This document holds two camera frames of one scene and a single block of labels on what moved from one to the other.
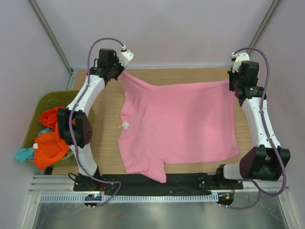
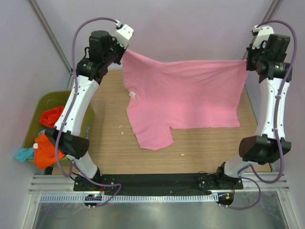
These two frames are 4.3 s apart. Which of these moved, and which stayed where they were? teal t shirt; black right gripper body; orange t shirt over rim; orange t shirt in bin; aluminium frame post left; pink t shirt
Moved: pink t shirt; black right gripper body
Stayed: orange t shirt over rim; orange t shirt in bin; aluminium frame post left; teal t shirt
